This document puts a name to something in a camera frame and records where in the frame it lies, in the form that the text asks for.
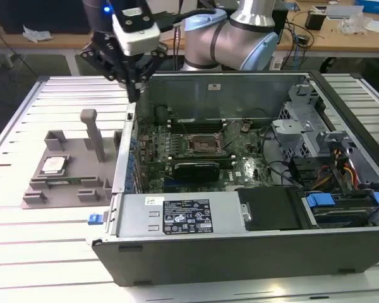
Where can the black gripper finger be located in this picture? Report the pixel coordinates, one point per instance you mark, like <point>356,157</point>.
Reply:
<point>151,66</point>
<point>113,74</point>

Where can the silver CPU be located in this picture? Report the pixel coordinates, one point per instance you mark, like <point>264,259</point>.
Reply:
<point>53,164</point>

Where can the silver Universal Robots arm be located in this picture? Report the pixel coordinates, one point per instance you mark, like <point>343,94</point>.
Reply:
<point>202,47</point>

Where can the CPU socket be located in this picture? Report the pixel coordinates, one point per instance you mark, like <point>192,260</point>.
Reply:
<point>205,143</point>

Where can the thin metal locking lever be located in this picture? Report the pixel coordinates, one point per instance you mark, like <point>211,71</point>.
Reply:
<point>185,129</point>
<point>232,141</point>

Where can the RAM slot row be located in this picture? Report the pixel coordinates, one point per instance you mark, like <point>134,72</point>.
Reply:
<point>196,125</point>
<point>202,154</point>

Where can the crumpled white paper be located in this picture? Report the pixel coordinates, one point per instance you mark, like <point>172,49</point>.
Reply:
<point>36,34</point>

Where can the grey parts rack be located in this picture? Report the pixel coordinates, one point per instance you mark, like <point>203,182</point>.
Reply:
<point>75,154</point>

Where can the black monitor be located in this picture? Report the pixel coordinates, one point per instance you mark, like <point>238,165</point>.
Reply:
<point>41,15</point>

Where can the black graphics card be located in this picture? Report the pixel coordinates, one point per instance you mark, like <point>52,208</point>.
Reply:
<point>196,172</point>

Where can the white power adapter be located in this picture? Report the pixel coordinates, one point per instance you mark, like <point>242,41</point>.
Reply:
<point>276,63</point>

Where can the green motherboard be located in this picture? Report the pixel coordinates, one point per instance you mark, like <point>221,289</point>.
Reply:
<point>246,167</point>

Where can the silver power supply with label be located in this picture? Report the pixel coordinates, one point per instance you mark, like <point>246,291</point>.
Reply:
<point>135,217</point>

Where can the small blue clip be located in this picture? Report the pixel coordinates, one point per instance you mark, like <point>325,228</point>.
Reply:
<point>94,219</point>

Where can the metal drive cage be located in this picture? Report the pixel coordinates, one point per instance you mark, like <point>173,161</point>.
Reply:
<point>298,139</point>

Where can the small black box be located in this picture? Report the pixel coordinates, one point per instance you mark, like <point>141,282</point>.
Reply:
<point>314,20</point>

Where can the black plastic shroud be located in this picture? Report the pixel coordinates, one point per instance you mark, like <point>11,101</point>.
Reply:
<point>268,208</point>

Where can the wooden desk with boxes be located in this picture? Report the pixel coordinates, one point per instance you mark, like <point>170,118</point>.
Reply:
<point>334,41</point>

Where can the grey flat box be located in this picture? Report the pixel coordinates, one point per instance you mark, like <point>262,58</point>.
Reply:
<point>344,12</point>

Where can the clear plastic bag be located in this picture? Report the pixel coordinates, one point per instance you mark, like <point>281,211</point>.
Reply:
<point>353,24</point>

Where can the open black PC case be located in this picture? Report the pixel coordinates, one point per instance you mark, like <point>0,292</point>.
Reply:
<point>240,259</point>

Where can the blue cardboard box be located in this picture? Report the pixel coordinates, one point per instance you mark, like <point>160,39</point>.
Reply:
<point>374,5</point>

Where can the hard disk in blue carrier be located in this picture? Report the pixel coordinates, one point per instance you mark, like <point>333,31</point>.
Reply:
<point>338,211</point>

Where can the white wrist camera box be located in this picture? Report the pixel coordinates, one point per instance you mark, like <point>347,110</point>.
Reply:
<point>139,34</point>

